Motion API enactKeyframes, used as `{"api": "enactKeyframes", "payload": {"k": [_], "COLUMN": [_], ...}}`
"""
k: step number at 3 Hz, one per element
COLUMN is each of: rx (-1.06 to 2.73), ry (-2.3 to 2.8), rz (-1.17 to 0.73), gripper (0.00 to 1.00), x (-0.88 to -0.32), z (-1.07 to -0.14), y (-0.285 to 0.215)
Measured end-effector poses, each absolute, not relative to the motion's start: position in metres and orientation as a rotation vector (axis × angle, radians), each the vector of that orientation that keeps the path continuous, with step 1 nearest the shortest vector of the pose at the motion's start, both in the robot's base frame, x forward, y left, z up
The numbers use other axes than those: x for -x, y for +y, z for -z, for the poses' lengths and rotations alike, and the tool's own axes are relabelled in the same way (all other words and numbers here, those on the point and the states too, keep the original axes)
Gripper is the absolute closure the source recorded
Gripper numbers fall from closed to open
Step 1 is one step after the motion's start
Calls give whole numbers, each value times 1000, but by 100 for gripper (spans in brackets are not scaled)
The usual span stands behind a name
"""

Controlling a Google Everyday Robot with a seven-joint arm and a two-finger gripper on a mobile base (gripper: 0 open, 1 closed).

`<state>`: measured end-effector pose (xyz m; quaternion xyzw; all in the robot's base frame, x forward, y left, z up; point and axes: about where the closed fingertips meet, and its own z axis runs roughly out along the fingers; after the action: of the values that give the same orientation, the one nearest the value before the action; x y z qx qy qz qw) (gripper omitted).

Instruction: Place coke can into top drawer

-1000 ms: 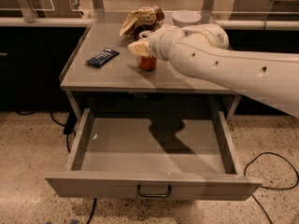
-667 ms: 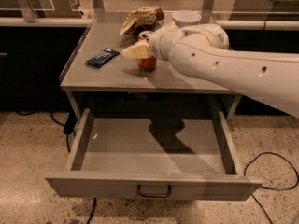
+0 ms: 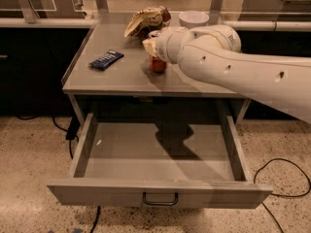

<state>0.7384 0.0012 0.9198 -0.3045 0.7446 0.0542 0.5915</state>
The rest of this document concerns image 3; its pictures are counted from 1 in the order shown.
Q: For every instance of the dark blue snack bar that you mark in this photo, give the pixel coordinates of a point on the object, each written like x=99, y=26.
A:
x=106, y=60

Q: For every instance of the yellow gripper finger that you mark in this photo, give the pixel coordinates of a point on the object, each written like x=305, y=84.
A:
x=150, y=47

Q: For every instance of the grey metal cabinet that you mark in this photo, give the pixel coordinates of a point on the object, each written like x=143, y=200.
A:
x=130, y=76

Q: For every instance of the red coke can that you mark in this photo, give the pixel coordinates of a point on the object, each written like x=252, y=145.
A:
x=155, y=64

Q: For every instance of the white bowl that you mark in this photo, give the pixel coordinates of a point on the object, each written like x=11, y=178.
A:
x=191, y=19

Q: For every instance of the brown chip bag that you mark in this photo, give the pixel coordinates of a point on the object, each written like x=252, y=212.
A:
x=147, y=20

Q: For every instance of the open grey top drawer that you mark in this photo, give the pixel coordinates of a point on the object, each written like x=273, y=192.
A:
x=115, y=163

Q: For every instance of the black drawer handle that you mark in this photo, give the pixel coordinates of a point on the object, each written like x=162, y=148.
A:
x=160, y=200

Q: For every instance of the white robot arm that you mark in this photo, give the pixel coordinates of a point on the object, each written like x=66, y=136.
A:
x=212, y=54

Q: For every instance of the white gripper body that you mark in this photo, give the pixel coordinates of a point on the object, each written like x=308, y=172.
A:
x=160, y=49

